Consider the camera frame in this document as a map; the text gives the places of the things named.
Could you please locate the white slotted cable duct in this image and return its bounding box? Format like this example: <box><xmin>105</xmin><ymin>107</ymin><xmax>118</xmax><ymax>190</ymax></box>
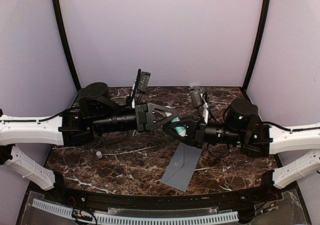
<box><xmin>32</xmin><ymin>198</ymin><xmax>239</xmax><ymax>225</ymax></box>

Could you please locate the black frame post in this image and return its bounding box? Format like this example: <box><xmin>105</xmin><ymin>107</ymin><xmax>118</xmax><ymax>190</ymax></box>
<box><xmin>52</xmin><ymin>0</ymin><xmax>81</xmax><ymax>91</ymax></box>
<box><xmin>241</xmin><ymin>0</ymin><xmax>270</xmax><ymax>95</ymax></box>

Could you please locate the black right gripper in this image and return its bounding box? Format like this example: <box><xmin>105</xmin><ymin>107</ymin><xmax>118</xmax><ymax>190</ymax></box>
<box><xmin>162</xmin><ymin>114</ymin><xmax>244</xmax><ymax>149</ymax></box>

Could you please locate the black right frame post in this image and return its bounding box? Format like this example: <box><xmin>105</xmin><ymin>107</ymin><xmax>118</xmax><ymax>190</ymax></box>
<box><xmin>241</xmin><ymin>0</ymin><xmax>270</xmax><ymax>95</ymax></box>

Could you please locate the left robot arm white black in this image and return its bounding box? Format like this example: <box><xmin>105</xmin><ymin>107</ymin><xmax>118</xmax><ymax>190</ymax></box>
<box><xmin>0</xmin><ymin>82</ymin><xmax>178</xmax><ymax>203</ymax></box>

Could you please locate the grey paper envelope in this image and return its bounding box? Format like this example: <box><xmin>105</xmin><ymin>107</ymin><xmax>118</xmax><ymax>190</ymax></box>
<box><xmin>160</xmin><ymin>143</ymin><xmax>202</xmax><ymax>192</ymax></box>

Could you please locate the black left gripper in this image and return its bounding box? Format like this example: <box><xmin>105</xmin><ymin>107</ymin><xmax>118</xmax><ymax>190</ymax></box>
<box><xmin>92</xmin><ymin>102</ymin><xmax>180</xmax><ymax>134</ymax></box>

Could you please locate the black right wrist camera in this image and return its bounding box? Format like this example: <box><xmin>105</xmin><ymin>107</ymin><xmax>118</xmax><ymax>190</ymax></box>
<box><xmin>189</xmin><ymin>86</ymin><xmax>203</xmax><ymax>109</ymax></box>

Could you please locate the black left frame post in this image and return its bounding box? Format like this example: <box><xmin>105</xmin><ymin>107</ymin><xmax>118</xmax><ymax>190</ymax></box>
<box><xmin>52</xmin><ymin>0</ymin><xmax>81</xmax><ymax>91</ymax></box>

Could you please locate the white glue stick cap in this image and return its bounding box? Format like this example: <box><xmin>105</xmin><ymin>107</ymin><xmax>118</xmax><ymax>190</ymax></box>
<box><xmin>96</xmin><ymin>151</ymin><xmax>103</xmax><ymax>159</ymax></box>

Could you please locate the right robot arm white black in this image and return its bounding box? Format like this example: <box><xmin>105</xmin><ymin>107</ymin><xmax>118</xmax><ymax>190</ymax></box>
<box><xmin>163</xmin><ymin>98</ymin><xmax>320</xmax><ymax>202</ymax></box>

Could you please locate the green white glue stick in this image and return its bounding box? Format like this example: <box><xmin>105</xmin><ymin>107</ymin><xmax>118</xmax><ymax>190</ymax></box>
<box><xmin>166</xmin><ymin>116</ymin><xmax>187</xmax><ymax>137</ymax></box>

